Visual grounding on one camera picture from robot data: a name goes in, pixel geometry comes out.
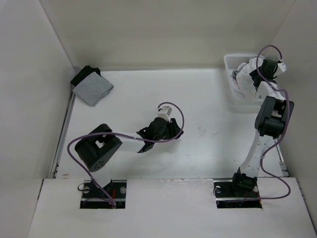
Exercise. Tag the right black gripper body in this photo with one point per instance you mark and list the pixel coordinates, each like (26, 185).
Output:
(254, 74)

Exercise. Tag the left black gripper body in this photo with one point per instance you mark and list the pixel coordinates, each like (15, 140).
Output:
(165, 135)

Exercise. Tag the white tank top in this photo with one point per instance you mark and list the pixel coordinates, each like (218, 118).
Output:
(244, 80)

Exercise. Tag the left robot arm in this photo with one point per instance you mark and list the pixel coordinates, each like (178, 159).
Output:
(96, 148)

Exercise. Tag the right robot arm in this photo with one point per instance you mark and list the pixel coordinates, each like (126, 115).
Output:
(271, 122)

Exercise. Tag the folded grey tank top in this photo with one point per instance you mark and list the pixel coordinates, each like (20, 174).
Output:
(92, 89)

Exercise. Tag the folded black tank top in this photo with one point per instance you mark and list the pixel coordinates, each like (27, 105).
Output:
(83, 73)

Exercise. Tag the white plastic basket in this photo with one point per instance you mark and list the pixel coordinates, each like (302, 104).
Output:
(232, 62)

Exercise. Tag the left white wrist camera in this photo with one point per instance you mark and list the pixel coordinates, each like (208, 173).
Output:
(164, 112)

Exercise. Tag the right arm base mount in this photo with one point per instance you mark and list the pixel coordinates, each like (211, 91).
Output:
(235, 193)

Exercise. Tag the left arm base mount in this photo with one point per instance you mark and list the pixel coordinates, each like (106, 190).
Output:
(93, 198)

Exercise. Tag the left metal table rail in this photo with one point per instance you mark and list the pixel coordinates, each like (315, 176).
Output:
(61, 140)

